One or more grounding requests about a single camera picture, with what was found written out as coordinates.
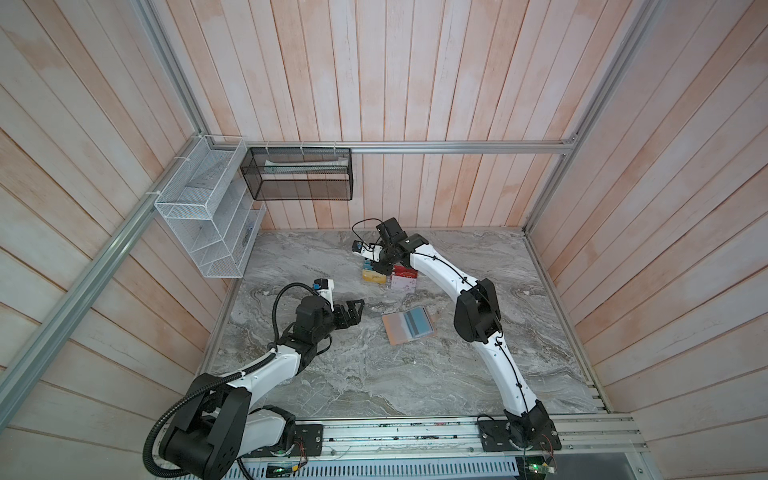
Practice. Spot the white pink card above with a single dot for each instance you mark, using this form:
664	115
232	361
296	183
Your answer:
403	284

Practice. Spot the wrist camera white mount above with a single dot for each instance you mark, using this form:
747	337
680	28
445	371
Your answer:
368	251
324	288

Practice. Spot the aluminium front rail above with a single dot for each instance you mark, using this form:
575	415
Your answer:
443	437

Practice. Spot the left aluminium wall rail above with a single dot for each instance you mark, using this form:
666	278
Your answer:
37	354

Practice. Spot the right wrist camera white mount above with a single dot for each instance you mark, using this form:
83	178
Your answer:
368	251

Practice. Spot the red card on stand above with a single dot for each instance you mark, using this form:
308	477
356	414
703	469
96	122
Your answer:
404	272

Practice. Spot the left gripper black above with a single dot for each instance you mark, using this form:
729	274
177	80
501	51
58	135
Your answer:
354	317

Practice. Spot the white wire mesh shelf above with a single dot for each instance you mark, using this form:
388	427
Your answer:
208	206

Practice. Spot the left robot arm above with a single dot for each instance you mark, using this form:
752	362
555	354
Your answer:
217	421

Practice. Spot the horizontal aluminium wall rail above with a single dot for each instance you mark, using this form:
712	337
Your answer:
425	147

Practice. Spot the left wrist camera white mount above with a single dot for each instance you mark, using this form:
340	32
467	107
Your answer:
324	288

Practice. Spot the yellow VIP card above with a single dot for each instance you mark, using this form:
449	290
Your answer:
374	277

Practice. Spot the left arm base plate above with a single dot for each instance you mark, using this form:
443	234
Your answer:
303	439

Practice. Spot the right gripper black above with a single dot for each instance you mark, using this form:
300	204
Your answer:
382	269

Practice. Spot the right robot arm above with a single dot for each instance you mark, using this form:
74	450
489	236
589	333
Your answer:
477	320

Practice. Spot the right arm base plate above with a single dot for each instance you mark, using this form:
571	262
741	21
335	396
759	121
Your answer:
499	436

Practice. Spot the black mesh basket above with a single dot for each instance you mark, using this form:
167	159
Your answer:
298	173

